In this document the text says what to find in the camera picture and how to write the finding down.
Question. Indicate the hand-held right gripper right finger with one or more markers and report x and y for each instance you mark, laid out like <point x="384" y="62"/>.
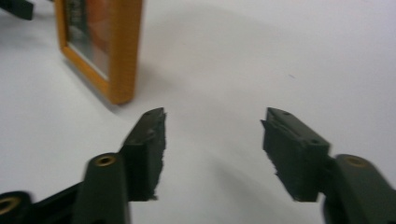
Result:
<point x="295" y="161"/>

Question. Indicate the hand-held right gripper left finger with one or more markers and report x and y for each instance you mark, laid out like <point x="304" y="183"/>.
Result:
<point x="144" y="161"/>

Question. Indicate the wooden photo frame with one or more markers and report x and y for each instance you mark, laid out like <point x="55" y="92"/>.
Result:
<point x="124" y="62"/>

